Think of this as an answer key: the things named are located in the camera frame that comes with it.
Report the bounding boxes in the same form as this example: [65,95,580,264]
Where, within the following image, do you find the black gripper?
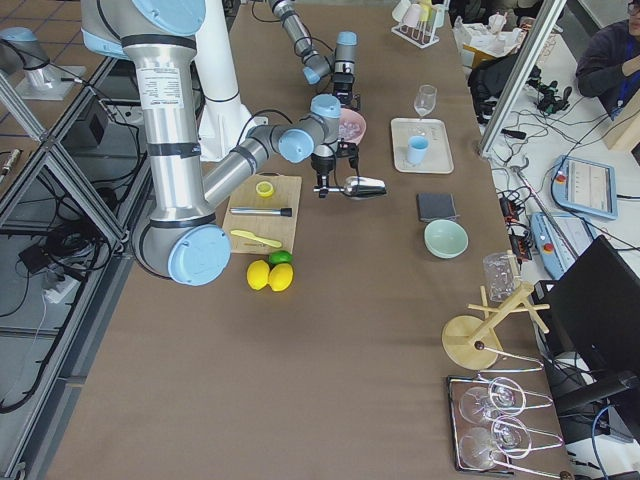
[311,141,359,198]
[331,72,360,111]

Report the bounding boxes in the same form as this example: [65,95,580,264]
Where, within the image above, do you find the metal ice scoop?
[314,176,387,199]

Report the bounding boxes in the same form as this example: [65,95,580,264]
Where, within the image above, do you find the clear ice cubes pile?
[339,121,362,142]

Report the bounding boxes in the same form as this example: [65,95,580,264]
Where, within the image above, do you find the blue cup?
[406,135,429,165]

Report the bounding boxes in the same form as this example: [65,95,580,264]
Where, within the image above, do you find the wooden cup stand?
[441,277,549,371]

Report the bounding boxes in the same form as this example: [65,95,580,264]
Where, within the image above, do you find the bamboo cutting board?
[222,175,302,255]

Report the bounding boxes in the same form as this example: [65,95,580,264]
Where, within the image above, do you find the pink bowl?
[338,108,366,145]

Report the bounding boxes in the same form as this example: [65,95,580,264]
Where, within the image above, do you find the steel muddler black tip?
[229,207,293,218]

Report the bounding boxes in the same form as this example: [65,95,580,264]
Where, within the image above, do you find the half lemon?
[255,181,275,198]

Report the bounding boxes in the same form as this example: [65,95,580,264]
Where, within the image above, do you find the clear wine glass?
[413,84,438,119]

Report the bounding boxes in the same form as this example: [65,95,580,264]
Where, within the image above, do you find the green lime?
[268,250,292,265]

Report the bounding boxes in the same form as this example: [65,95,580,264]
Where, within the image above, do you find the yellow plastic knife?
[230,229,283,248]

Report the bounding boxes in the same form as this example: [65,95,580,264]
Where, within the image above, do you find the cream serving tray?
[390,118,454,174]

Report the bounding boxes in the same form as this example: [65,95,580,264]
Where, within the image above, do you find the yellow lemon upper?
[268,263,294,292]

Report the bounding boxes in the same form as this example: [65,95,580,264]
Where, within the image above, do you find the yellow lemon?
[268,263,294,292]
[246,260,270,290]

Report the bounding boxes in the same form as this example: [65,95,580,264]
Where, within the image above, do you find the grey folded cloth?
[416,193,458,223]

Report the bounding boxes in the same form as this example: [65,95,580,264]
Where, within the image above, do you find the yellow lemon lower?
[246,260,270,290]

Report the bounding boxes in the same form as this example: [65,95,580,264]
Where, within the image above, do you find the green bowl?
[424,219,469,259]

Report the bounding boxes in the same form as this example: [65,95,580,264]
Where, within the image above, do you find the glass mug on stand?
[483,251,521,302]

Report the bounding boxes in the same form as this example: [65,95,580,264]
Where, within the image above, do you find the teach pendant tablet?
[551,155,618,220]

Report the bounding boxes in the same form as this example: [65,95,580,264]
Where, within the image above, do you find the person in dark jacket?
[575,1,639,119]

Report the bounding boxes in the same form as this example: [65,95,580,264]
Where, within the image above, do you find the upside-down wine glass far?
[457,377,555,420]

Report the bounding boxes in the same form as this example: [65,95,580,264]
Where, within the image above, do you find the upside-down wine glass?
[457,415,565,471]
[457,377,555,420]

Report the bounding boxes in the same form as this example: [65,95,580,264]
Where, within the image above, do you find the black glass rack tray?
[446,374,575,476]

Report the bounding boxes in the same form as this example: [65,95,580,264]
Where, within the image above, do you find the black monitor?
[534,236,639,438]

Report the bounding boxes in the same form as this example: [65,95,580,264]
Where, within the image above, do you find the upside-down wine glass near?
[457,415,565,471]

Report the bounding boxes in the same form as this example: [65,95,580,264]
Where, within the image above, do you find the white wire dish rack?
[391,0,449,49]

